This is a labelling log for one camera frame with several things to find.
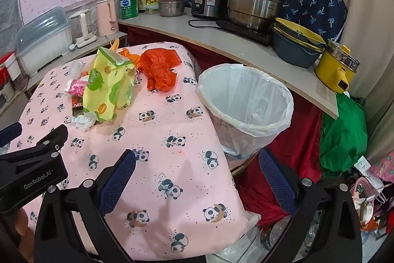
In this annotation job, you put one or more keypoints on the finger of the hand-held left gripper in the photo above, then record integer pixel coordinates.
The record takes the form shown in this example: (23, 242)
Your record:
(10, 131)
(46, 139)

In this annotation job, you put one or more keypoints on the yellow strainer basin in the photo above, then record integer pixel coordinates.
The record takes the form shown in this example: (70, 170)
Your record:
(289, 23)
(314, 47)

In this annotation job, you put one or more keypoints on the white power plug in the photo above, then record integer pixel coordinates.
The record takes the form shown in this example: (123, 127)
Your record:
(72, 47)

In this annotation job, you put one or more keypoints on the yellow label jar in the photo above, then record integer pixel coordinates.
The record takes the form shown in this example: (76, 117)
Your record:
(152, 1)

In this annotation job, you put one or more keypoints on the white lined waste bin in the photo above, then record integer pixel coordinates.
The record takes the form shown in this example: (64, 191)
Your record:
(246, 96)

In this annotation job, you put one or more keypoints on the pink panda print blanket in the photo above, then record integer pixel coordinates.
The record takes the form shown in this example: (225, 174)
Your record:
(169, 158)

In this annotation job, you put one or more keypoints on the clear lid dish container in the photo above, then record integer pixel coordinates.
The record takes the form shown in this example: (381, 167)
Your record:
(43, 41)

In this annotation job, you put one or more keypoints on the pink paper cup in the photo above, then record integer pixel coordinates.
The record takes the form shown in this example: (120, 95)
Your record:
(77, 87)

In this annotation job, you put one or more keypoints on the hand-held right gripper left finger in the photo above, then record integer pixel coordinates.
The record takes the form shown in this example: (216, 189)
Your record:
(118, 181)

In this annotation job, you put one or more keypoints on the pink pineapple print cloth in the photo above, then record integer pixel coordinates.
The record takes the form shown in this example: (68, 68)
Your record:
(384, 166)

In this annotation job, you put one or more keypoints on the black induction cooktop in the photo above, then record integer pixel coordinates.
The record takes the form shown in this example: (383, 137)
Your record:
(243, 32)

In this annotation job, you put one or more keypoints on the green yellow snack bag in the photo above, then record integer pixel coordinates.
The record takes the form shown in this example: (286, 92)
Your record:
(107, 87)

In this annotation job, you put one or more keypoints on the white tissue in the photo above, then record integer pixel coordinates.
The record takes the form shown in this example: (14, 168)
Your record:
(81, 121)

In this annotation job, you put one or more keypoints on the small steel lidded pot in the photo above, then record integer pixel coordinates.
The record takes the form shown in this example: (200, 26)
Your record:
(170, 8)

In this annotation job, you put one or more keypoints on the pink electric kettle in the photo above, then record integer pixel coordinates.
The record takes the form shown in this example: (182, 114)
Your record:
(106, 16)

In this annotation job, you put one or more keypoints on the white glass kettle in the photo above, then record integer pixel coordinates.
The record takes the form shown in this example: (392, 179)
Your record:
(81, 25)

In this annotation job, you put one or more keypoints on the green tin can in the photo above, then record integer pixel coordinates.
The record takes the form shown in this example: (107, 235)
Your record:
(128, 7)

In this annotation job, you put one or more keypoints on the pink plastic basket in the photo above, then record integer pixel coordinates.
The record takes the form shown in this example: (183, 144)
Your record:
(366, 186)

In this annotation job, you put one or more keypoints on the large steel steamer pot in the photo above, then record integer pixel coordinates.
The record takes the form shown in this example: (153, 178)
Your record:
(255, 4)

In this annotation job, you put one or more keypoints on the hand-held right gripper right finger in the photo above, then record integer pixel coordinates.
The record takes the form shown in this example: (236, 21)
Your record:
(277, 183)

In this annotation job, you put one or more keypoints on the green plastic bag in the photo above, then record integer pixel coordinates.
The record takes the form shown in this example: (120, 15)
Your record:
(341, 133)

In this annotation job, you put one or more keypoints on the small blue plastic basin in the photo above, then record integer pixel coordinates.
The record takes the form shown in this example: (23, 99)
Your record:
(307, 40)

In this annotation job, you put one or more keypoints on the person's left hand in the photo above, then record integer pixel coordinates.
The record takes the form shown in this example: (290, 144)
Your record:
(25, 226)

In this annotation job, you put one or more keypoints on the beige curtain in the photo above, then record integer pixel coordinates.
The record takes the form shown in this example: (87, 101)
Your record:
(369, 35)

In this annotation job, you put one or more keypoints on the yellow electric pot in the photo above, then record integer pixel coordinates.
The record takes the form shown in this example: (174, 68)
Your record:
(331, 69)

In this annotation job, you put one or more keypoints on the red plastic bag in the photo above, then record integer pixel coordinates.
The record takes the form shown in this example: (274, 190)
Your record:
(160, 65)

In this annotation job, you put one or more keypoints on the wooden crate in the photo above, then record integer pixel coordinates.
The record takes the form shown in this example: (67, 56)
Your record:
(240, 169)

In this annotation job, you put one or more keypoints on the red snack packet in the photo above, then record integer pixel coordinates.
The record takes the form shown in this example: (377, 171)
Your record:
(77, 104)

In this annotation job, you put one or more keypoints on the large blue plastic basin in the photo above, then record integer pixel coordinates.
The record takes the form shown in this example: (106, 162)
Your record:
(292, 53)

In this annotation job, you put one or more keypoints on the red plastic box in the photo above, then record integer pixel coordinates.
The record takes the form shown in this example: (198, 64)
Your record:
(4, 69)

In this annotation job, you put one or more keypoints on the orange plastic bag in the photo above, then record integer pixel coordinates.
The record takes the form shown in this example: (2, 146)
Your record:
(130, 56)

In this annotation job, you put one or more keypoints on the clear plastic wrapper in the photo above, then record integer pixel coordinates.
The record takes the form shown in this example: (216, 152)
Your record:
(75, 69)

